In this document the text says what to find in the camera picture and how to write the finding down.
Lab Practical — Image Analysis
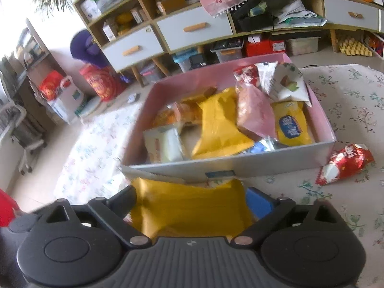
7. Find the large yellow snack bag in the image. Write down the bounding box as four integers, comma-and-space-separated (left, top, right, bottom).
130, 178, 254, 240

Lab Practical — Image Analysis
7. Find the white blue snack pack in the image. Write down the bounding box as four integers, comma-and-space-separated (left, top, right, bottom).
243, 137, 288, 153

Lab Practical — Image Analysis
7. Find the cream white snack pack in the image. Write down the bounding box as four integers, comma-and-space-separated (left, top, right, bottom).
143, 125, 186, 163

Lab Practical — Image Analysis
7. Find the yellow cake snack pack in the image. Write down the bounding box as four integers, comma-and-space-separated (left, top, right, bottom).
271, 102, 312, 146

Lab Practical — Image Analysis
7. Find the red snack pack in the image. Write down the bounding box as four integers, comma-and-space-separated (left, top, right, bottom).
315, 144, 374, 186
233, 64, 260, 93

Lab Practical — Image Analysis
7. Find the pink snack pack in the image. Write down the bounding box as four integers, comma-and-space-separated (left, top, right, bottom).
236, 86, 277, 141

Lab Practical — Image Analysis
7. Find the orange white cookie pack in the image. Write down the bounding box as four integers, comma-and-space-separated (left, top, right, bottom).
152, 102, 202, 127

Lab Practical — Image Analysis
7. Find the white triangular nut bag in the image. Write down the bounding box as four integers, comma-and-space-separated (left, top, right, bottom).
255, 61, 312, 107

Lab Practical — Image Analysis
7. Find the pecan kernel snack bag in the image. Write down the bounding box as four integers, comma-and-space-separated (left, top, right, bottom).
118, 166, 233, 187

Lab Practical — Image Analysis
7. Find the pink cardboard box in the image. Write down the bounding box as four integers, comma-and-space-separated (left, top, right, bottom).
120, 53, 336, 183

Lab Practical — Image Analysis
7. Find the white office chair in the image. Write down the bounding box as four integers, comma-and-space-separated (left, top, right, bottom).
1, 57, 47, 175

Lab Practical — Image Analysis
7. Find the white paper shopping bag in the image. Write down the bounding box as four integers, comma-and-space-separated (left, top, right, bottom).
38, 71, 87, 124

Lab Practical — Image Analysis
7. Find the red cylindrical gift box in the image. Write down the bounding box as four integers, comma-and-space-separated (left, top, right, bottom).
79, 64, 128, 102

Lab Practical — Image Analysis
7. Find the red storage box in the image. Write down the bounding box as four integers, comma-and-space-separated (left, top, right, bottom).
244, 36, 286, 57

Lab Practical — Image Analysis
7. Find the purple plush toy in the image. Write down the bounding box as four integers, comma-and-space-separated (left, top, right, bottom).
70, 29, 133, 85

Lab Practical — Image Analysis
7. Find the yellow egg tray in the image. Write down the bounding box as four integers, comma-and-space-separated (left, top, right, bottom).
338, 37, 372, 57

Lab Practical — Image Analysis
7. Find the wooden white drawer cabinet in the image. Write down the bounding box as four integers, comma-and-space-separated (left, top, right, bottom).
73, 0, 383, 72

